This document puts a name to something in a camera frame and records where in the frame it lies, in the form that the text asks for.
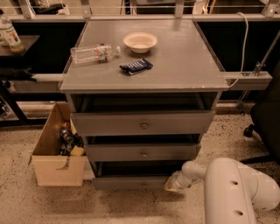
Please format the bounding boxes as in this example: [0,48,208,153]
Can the dark blue snack packet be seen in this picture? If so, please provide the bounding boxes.
[119,58,153,75]

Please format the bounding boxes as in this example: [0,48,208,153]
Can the cardboard box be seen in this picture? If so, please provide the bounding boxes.
[31,102,86,186]

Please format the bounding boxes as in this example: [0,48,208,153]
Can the clear plastic water bottle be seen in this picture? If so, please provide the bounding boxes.
[70,44,121,64]

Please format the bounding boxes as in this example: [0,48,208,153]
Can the dark side table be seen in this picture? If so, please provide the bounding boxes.
[0,35,43,127]

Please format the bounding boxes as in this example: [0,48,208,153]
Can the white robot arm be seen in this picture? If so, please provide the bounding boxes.
[164,157,280,224]

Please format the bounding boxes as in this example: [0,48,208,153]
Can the grey middle drawer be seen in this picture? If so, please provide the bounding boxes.
[86,134,201,162]

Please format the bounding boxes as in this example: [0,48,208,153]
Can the white cable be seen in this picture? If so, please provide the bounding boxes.
[227,11,249,89]

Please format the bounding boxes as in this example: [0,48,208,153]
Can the yellow sponge in box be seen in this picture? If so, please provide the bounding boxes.
[70,145,85,157]

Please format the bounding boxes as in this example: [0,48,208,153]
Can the black office chair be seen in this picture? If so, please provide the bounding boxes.
[241,61,280,165]

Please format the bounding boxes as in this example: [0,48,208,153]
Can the grey drawer cabinet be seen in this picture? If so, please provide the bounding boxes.
[59,19,230,179]

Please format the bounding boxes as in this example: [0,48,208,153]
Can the grey top drawer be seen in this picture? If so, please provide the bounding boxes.
[68,94,214,136]

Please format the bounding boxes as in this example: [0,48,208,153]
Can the grey drawer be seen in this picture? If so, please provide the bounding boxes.
[92,160,185,190]
[86,134,201,162]
[68,94,214,136]

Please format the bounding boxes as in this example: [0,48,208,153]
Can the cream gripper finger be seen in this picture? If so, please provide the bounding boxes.
[164,177,179,192]

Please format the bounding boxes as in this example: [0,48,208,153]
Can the cans in cardboard box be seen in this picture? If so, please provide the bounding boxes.
[59,122,84,156]

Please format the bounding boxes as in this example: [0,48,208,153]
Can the grey bottom drawer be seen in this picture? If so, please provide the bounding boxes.
[92,160,185,190]

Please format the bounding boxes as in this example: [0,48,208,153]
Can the white spray bottle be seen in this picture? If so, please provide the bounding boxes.
[0,9,25,53]

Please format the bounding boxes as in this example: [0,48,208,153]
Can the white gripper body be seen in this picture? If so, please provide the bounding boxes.
[171,171,193,190]

